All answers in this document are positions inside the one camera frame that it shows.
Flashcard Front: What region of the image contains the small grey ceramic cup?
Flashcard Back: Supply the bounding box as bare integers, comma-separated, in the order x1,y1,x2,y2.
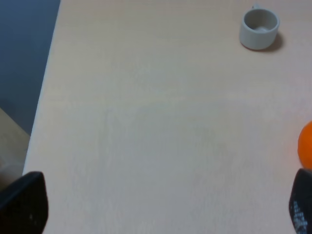
239,3,280,50

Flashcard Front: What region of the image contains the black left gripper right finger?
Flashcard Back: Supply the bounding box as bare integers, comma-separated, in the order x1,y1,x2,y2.
289,168,312,234

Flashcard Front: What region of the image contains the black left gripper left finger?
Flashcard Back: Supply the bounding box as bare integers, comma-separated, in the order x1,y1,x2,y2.
0,171,48,234

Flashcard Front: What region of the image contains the orange mandarin fruit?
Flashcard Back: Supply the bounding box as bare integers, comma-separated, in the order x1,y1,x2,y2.
297,121,312,169

